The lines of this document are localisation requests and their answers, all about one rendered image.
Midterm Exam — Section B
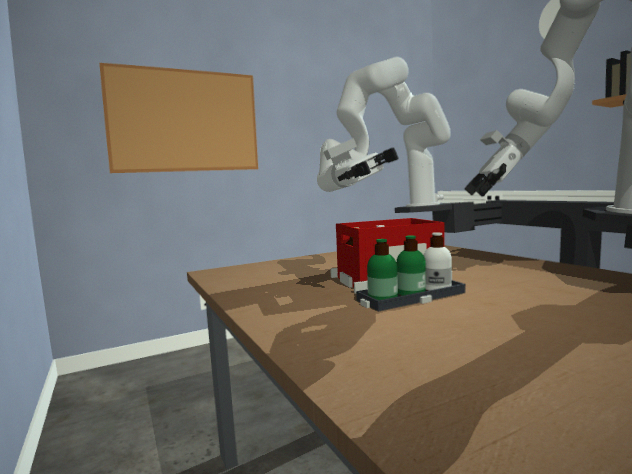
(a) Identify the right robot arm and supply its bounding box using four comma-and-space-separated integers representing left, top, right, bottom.
317, 57, 450, 207

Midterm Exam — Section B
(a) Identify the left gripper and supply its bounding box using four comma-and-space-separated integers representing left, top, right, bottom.
465, 142, 523, 197

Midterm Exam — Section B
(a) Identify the green bottle with pale green label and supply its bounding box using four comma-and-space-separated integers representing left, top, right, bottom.
367, 239, 398, 300

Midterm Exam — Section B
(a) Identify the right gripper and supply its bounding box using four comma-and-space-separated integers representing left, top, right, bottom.
335, 147, 398, 186

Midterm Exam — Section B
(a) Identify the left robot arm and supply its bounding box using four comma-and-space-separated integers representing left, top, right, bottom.
480, 0, 632, 214

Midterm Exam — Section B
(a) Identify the green bottle with white label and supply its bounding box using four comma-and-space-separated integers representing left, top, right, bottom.
396, 236, 426, 296

